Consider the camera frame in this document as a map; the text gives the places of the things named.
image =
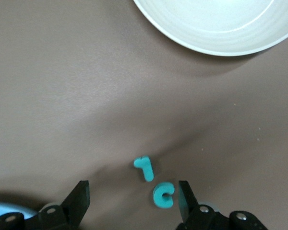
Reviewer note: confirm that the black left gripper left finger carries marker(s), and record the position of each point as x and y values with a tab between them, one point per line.
74	206

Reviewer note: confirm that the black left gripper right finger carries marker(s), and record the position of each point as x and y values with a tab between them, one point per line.
192	213

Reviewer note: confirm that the teal foam letter c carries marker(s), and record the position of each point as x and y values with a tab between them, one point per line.
157	197

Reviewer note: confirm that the teal foam letter l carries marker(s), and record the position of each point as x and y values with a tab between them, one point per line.
147	170

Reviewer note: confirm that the blue plate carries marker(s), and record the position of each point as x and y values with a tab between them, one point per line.
0	207

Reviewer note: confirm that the beige plate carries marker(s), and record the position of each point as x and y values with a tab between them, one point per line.
218	26

